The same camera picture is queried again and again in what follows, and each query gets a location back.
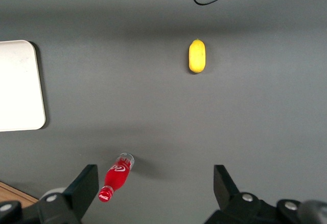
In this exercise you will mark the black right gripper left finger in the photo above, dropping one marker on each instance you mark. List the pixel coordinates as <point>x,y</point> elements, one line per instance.
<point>81,193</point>

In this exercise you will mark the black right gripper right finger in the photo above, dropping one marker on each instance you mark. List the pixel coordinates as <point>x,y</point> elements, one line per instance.
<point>228,192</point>

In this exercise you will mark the white rectangular tray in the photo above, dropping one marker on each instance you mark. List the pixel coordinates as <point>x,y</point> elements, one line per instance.
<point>18,86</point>

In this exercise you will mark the red cola bottle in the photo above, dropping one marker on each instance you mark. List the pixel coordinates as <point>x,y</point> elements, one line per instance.
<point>117,177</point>

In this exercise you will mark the yellow lemon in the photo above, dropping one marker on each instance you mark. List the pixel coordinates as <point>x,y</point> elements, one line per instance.
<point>197,56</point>

